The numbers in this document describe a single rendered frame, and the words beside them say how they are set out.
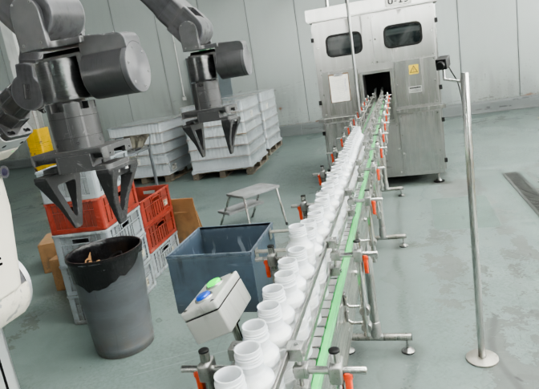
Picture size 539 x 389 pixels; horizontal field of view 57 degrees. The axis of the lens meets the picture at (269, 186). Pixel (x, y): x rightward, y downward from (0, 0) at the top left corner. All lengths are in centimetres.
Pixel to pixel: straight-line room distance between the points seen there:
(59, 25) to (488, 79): 1104
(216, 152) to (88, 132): 731
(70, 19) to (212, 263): 122
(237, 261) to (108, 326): 158
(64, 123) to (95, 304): 253
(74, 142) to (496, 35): 1104
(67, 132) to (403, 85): 531
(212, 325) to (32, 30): 60
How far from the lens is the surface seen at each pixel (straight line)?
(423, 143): 588
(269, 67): 1163
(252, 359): 69
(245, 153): 779
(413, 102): 582
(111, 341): 320
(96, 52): 60
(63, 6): 64
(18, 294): 118
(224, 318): 96
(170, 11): 103
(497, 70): 1149
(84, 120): 62
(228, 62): 100
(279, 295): 84
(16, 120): 126
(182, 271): 178
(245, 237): 199
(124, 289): 306
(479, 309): 264
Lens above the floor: 151
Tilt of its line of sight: 13 degrees down
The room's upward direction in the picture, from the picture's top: 9 degrees counter-clockwise
